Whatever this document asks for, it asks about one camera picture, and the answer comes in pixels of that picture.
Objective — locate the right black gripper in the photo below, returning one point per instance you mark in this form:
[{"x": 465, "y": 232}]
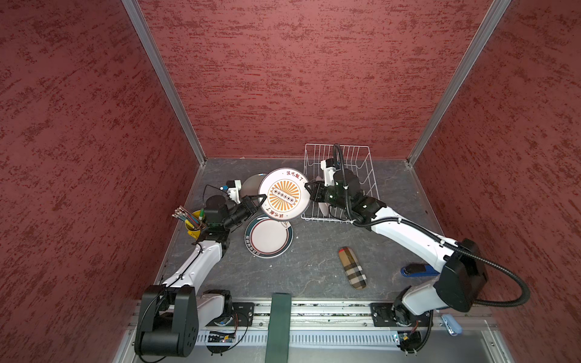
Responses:
[{"x": 317, "y": 193}]

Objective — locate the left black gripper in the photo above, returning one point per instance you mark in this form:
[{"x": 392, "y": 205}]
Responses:
[{"x": 250, "y": 206}]

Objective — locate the plain grey ceramic plate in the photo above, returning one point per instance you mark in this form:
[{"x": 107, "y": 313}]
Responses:
[{"x": 251, "y": 186}]

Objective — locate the white plate orange print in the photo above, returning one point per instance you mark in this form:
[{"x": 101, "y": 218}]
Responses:
[{"x": 286, "y": 195}]

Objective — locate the white plate green red rim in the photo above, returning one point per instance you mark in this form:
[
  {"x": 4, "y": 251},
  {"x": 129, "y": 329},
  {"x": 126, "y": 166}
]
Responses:
[{"x": 268, "y": 238}]

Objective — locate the green rimmed text plate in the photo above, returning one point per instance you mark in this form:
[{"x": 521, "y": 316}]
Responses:
[{"x": 324, "y": 209}]

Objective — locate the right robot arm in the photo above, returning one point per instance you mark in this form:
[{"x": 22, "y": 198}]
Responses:
[{"x": 462, "y": 273}]

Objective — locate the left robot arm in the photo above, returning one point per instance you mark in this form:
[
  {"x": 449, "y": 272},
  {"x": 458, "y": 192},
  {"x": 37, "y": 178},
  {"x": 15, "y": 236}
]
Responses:
[{"x": 172, "y": 312}]

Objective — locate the bundle of coloured pens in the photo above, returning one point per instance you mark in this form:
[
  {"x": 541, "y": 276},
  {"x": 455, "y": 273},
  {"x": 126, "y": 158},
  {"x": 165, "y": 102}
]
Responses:
[{"x": 190, "y": 220}]

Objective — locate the yellow pen cup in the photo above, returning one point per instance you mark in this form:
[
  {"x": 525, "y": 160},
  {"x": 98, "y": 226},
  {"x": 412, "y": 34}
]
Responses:
[{"x": 196, "y": 234}]

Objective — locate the plaid beige glasses case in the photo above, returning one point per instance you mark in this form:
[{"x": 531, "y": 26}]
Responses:
[{"x": 352, "y": 268}]

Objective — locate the blue black stapler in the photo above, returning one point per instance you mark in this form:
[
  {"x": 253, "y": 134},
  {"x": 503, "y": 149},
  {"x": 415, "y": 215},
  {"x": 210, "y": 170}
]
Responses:
[{"x": 417, "y": 270}]

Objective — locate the light blue small object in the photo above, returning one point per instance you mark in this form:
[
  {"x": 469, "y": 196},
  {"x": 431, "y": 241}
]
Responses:
[{"x": 452, "y": 326}]

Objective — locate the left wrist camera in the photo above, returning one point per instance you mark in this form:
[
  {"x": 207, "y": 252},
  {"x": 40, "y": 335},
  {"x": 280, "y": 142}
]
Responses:
[{"x": 232, "y": 189}]

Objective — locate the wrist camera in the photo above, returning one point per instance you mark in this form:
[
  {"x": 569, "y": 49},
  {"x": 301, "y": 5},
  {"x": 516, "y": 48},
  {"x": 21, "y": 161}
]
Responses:
[
  {"x": 327, "y": 168},
  {"x": 232, "y": 189}
]

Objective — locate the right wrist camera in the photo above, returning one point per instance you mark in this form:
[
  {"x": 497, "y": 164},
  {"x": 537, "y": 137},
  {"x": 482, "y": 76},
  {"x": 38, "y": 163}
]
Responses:
[{"x": 327, "y": 168}]

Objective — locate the white wire dish rack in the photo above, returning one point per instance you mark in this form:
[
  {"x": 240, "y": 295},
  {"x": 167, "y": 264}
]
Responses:
[{"x": 358, "y": 159}]

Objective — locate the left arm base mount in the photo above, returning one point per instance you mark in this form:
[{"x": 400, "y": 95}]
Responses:
[{"x": 242, "y": 314}]

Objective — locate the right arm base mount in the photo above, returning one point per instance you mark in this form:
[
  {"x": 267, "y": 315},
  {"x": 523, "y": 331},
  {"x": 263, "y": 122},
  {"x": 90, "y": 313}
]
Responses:
[{"x": 384, "y": 315}]

